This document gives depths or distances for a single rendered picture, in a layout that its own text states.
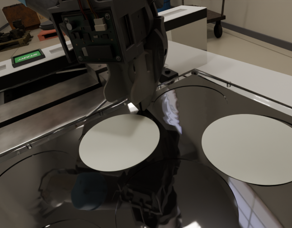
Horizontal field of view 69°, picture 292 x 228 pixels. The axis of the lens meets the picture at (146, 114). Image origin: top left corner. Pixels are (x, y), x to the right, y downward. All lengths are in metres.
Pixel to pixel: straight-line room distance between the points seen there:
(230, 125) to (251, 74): 0.30
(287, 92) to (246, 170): 0.30
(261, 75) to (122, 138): 0.38
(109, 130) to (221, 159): 0.14
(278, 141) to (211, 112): 0.08
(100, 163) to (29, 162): 0.09
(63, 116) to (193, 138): 0.23
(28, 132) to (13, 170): 0.11
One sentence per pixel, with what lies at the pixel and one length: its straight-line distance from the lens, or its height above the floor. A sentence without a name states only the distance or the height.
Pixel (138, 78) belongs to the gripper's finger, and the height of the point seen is 0.96.
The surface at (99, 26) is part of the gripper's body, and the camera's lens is 0.19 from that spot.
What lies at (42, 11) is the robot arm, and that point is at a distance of 0.84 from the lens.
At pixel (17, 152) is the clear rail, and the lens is 0.32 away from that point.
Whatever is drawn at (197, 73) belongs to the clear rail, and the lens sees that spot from 0.38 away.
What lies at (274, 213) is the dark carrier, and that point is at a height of 0.90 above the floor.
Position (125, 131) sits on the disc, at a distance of 0.27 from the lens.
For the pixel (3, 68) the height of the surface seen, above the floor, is 0.96.
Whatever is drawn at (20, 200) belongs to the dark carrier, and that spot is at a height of 0.90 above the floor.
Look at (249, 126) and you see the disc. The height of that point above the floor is 0.90.
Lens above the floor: 1.07
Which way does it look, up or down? 35 degrees down
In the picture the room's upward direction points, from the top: 12 degrees counter-clockwise
